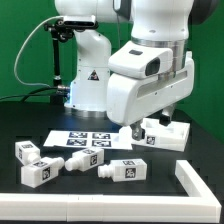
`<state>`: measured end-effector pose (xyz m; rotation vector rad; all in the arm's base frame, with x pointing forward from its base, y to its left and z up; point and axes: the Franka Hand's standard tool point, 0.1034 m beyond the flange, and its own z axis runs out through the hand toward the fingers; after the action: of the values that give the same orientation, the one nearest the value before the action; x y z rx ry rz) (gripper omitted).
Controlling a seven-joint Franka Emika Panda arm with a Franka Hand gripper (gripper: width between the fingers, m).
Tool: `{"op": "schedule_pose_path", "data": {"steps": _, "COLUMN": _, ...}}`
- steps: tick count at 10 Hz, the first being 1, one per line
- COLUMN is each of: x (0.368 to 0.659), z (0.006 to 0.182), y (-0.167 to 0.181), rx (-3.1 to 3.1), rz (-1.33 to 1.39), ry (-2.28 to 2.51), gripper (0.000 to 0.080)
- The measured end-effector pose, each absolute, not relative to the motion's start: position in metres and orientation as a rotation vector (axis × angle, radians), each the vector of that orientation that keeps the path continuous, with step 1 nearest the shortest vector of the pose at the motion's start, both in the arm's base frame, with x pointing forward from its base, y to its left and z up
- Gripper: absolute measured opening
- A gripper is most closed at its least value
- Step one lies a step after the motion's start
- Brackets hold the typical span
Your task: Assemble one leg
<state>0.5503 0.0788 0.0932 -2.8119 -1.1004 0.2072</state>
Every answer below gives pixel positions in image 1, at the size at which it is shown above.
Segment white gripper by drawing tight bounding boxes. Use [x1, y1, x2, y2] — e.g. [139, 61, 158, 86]
[107, 52, 194, 140]

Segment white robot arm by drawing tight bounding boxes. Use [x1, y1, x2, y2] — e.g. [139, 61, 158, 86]
[54, 0, 220, 140]

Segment paper sheet with tags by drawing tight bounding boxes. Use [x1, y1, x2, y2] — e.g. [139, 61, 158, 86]
[44, 130, 132, 150]

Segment white L-shaped obstacle fence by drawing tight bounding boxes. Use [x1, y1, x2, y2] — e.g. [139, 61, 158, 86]
[0, 160, 222, 223]

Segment black camera stand pole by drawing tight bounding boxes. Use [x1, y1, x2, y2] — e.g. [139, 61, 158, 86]
[50, 33, 63, 105]

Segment black base cables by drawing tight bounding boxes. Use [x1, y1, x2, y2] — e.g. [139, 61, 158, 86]
[0, 84, 72, 103]

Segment black camera on stand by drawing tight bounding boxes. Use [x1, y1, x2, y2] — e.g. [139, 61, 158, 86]
[44, 15, 98, 43]

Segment grey camera cable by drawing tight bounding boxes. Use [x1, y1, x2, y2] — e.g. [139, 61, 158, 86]
[13, 15, 64, 88]

